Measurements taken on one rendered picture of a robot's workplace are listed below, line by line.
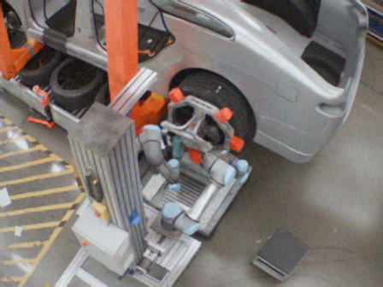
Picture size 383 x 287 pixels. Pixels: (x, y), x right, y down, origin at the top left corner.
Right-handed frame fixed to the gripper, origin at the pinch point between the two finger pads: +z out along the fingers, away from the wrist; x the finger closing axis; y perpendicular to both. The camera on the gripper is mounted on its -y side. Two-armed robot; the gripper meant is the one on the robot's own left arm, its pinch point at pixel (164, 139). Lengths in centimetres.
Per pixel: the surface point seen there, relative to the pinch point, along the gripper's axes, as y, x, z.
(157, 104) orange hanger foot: 15, 4, 48
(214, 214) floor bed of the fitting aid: 78, 36, -35
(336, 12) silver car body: -50, 209, 96
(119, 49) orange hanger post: -93, -28, 13
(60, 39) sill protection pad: -11, -86, 147
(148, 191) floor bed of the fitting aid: 75, -16, 0
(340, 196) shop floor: 84, 176, -53
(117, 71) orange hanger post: -70, -30, 15
